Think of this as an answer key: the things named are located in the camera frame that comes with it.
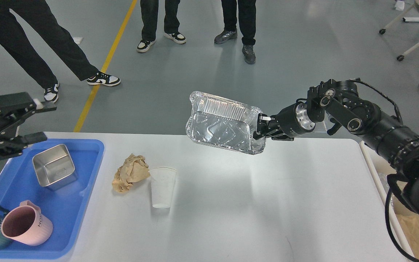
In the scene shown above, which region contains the blue plastic tray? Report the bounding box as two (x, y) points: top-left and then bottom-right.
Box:
(0, 139), (104, 262)

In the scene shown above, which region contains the white rolling chair base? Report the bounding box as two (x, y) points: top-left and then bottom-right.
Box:
(379, 0), (419, 89)

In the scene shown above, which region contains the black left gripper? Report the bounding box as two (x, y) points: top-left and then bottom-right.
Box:
(0, 92), (57, 160)

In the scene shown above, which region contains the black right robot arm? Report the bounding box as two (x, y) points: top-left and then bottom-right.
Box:
(253, 78), (419, 262)

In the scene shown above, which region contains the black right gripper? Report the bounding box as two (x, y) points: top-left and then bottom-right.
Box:
(253, 103), (316, 141)

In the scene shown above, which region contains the white paper cup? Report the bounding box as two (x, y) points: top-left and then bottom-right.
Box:
(149, 167), (177, 209)

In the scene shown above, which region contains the pink ribbed mug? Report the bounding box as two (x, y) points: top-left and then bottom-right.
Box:
(1, 200), (53, 246)

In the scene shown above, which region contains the person in beige top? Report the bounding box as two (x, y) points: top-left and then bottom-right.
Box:
(0, 0), (121, 103)

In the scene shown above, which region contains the clear plastic in bin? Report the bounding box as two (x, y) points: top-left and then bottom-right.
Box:
(378, 172), (390, 204)

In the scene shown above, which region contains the person with black-white sneakers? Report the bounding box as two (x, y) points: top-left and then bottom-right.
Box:
(137, 0), (187, 53)

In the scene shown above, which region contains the person with grey sneakers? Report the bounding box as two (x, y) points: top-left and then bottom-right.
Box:
(214, 0), (256, 64)

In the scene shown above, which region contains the stainless steel rectangular container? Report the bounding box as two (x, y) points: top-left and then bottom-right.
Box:
(32, 144), (78, 191)

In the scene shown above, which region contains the aluminium foil tray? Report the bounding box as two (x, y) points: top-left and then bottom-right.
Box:
(185, 91), (266, 155)

